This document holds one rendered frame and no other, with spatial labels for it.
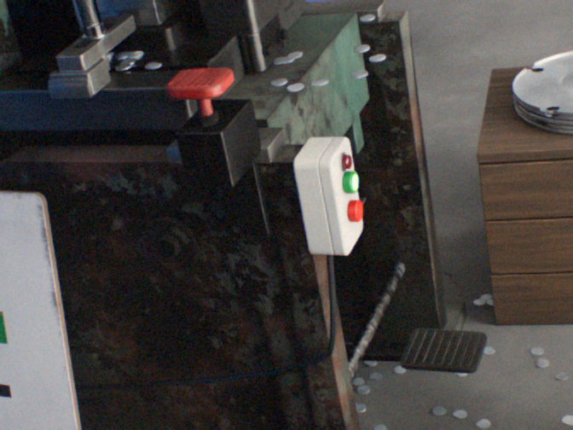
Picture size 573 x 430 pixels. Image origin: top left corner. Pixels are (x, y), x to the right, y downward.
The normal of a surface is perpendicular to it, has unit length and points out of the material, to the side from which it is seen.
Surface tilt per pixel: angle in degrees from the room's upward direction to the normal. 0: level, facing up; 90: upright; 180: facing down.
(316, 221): 90
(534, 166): 90
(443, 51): 0
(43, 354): 78
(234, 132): 90
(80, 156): 0
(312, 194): 90
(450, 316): 0
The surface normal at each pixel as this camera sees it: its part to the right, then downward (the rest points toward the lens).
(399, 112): -0.34, 0.49
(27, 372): -0.42, 0.29
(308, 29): -0.17, -0.87
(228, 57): 0.92, 0.02
